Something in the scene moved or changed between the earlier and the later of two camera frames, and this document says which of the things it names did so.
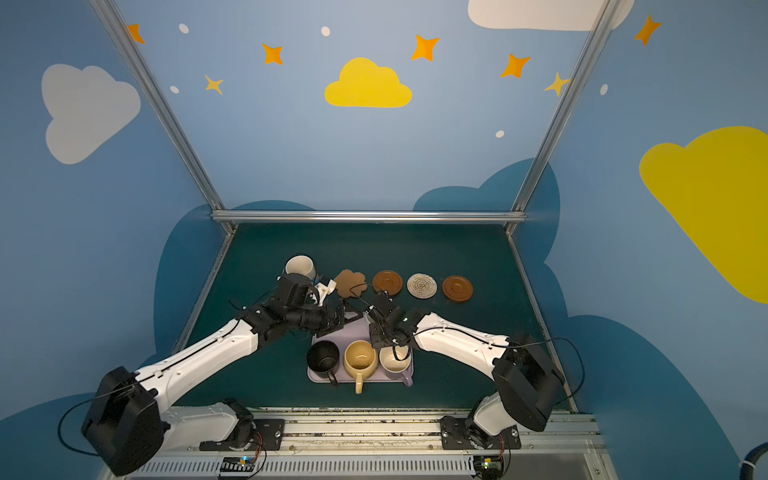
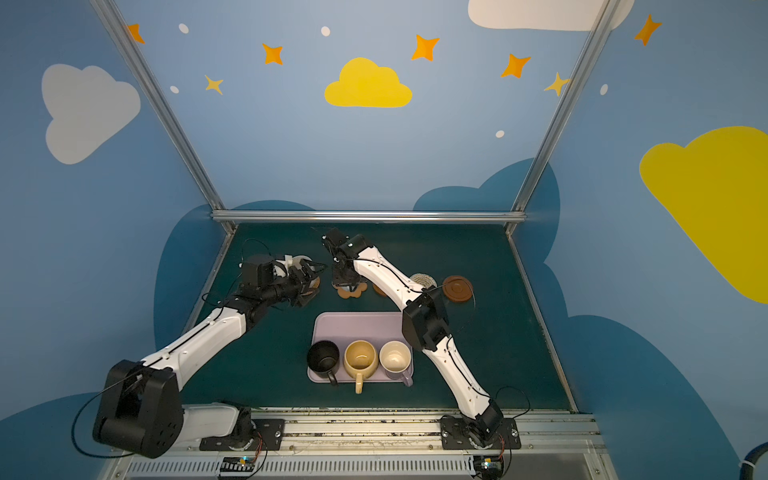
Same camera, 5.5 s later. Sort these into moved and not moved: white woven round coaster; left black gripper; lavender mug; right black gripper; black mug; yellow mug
Moved: left black gripper; right black gripper
Not moved: black mug; white woven round coaster; lavender mug; yellow mug
